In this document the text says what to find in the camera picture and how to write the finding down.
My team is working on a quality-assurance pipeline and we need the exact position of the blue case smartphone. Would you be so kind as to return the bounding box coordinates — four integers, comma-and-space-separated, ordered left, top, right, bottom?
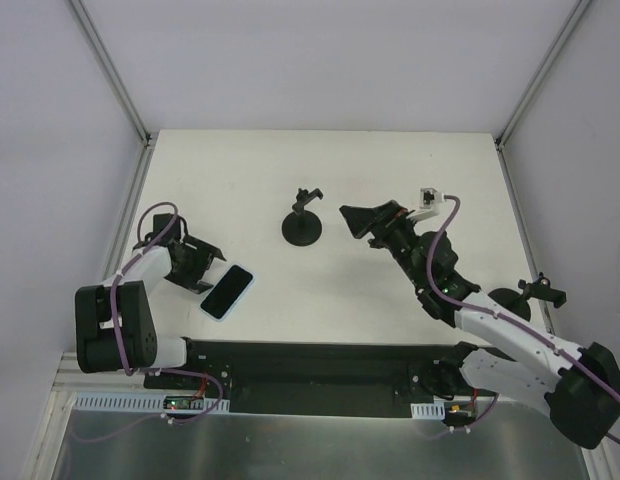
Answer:
199, 264, 254, 322

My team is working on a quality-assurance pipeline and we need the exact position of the black round phone stand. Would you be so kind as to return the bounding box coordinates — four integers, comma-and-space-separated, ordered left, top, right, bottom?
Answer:
281, 188, 323, 247

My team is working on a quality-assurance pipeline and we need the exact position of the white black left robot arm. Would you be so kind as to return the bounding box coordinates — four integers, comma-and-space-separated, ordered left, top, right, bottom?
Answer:
74, 213, 225, 389

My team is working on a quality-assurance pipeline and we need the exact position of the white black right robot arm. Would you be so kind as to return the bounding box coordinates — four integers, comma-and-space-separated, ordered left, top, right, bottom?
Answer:
339, 200, 620, 450

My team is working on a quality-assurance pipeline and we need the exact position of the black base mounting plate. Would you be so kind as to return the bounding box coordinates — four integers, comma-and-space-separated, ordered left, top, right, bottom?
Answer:
142, 337, 507, 416

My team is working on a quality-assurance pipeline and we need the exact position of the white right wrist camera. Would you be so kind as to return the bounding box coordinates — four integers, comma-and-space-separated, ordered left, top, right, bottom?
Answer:
408, 187, 446, 225

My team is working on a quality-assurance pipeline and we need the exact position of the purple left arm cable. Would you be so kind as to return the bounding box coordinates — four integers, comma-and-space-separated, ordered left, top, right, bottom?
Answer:
69, 201, 226, 444

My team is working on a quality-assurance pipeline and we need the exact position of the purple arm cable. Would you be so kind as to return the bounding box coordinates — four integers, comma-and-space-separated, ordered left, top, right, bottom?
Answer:
423, 194, 620, 451
69, 201, 226, 444

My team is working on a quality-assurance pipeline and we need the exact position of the right aluminium corner post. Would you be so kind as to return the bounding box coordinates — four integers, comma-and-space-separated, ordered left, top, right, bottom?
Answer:
495, 0, 595, 152

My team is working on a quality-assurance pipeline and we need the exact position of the aluminium corner post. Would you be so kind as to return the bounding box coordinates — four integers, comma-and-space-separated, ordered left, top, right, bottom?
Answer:
495, 0, 595, 152
66, 0, 153, 147

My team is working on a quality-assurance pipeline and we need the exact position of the white slotted left cable duct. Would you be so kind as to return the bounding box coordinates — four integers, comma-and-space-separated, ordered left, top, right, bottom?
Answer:
74, 392, 230, 415

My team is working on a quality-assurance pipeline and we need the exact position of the white slotted cable duct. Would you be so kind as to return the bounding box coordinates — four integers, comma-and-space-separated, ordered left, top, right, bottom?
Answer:
410, 400, 446, 421
74, 392, 230, 415

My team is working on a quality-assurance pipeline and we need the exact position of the white slotted right cable duct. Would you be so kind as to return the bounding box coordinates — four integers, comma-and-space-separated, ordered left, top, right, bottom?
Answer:
410, 400, 446, 421

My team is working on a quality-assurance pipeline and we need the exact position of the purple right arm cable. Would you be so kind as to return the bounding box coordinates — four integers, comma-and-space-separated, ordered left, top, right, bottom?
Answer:
423, 194, 620, 451

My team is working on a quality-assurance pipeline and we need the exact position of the left aluminium corner post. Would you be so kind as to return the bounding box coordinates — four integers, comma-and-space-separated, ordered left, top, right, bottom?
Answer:
66, 0, 153, 147

